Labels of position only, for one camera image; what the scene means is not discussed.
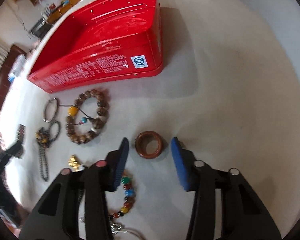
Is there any silver chain with ring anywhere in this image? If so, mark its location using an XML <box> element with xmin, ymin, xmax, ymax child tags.
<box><xmin>79</xmin><ymin>214</ymin><xmax>146</xmax><ymax>240</ymax></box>

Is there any multicolour bead bracelet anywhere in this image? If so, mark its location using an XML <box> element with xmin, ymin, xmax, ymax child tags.
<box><xmin>108</xmin><ymin>169</ymin><xmax>137</xmax><ymax>221</ymax></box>

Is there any gold pendant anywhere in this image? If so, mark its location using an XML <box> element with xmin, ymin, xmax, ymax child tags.
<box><xmin>68</xmin><ymin>155</ymin><xmax>85</xmax><ymax>172</ymax></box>

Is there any brown wooden ring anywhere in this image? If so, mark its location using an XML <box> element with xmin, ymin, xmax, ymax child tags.
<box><xmin>135</xmin><ymin>130</ymin><xmax>164</xmax><ymax>159</ymax></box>

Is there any silver bangle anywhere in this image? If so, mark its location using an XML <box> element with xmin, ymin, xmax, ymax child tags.
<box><xmin>43</xmin><ymin>98</ymin><xmax>58</xmax><ymax>123</ymax></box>

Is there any black office chair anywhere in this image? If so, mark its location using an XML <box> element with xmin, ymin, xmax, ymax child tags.
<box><xmin>30</xmin><ymin>18</ymin><xmax>52</xmax><ymax>40</ymax></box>

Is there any red tin box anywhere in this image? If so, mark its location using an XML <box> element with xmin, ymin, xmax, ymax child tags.
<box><xmin>27</xmin><ymin>0</ymin><xmax>163</xmax><ymax>93</ymax></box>

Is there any dark bead necklace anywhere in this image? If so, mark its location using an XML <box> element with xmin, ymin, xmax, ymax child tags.
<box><xmin>35</xmin><ymin>120</ymin><xmax>61</xmax><ymax>183</ymax></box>

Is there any brown wooden bead bracelet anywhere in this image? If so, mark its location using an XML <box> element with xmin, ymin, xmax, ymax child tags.
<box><xmin>65</xmin><ymin>88</ymin><xmax>111</xmax><ymax>145</ymax></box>

